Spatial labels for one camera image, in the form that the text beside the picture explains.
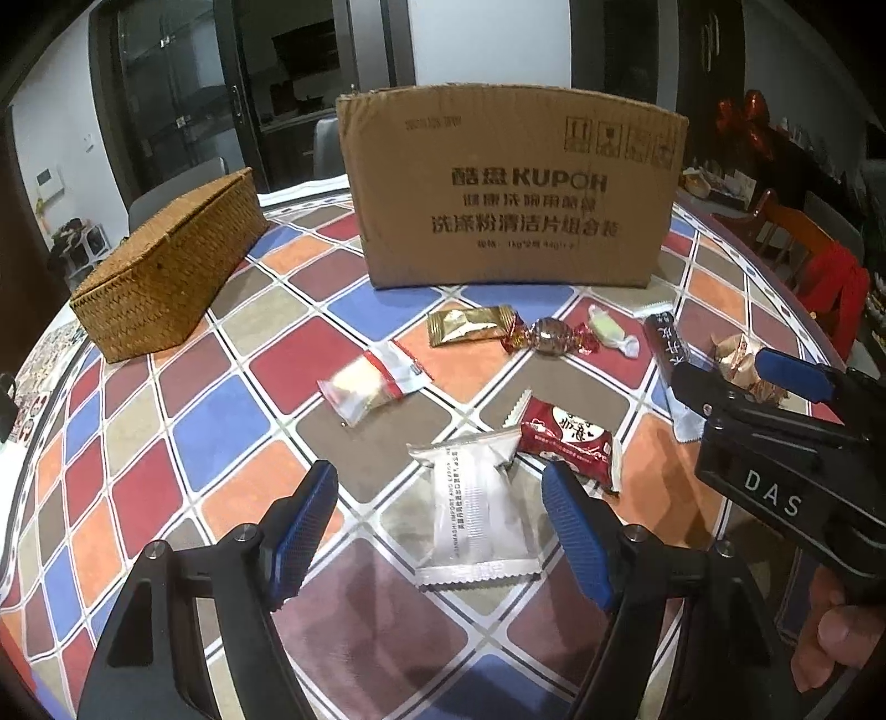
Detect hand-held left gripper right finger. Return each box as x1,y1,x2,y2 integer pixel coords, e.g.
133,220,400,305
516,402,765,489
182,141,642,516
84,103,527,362
541,460,807,720

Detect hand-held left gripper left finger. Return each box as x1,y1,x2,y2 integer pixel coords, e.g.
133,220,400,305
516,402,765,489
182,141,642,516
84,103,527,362
79,460,340,720

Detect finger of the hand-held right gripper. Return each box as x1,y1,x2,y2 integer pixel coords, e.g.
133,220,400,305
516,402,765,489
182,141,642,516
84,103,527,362
754,348,886,445
670,363,861,445

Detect beige snack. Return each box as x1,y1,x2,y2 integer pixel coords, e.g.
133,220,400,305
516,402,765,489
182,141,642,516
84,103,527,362
713,332,790,406

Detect white silver snack packet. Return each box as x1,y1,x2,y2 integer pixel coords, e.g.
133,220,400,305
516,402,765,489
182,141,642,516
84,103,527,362
407,425,542,589

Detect red foil candy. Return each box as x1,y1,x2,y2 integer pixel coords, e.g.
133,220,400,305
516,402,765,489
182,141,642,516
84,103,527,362
504,315,600,357

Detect clear red-edged cake packet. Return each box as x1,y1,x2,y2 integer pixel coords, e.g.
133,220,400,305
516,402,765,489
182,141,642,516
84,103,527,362
317,341,434,428

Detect brown cardboard box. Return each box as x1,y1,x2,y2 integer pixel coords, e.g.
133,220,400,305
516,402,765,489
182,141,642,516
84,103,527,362
336,84,691,290

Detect person's right hand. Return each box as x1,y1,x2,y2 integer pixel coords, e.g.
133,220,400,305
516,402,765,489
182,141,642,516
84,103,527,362
787,566,886,695

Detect black stick snack packet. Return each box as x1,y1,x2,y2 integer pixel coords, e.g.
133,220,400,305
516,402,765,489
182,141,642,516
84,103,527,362
643,311,707,444

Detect red cloth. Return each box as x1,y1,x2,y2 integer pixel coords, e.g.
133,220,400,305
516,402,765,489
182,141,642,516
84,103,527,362
796,242,872,362

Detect red snack packet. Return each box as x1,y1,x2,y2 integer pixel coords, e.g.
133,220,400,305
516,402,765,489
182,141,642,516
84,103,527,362
502,396,624,494

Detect green wrapped candy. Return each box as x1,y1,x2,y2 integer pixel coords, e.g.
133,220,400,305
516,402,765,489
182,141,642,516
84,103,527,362
587,305,641,359

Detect checkered tablecloth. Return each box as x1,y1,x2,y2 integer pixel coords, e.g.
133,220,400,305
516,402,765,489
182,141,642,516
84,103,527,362
0,173,886,720

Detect wooden chair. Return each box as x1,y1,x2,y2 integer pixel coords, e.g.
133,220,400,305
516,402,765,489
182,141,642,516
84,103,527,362
713,188,866,361

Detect gold snack packet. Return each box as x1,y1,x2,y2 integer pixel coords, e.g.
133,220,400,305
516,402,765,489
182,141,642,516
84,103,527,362
425,305,527,347

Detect red balloons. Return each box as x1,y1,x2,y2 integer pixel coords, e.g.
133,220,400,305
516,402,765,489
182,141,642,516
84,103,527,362
716,90,772,162

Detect woven rattan basket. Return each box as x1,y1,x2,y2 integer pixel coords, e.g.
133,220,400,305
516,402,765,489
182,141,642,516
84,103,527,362
70,167,267,363

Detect shoe rack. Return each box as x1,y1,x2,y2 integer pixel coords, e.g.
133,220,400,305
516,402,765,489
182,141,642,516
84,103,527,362
47,218,113,292

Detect grey chair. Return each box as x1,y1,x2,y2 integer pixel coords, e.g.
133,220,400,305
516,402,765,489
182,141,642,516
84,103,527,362
128,158,231,238
313,114,348,182

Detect glass sliding door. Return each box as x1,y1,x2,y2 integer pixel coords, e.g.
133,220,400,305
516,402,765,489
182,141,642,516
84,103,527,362
90,0,272,203

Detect white wall panel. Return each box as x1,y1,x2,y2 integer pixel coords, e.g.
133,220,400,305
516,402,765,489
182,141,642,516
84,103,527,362
34,166,68,206

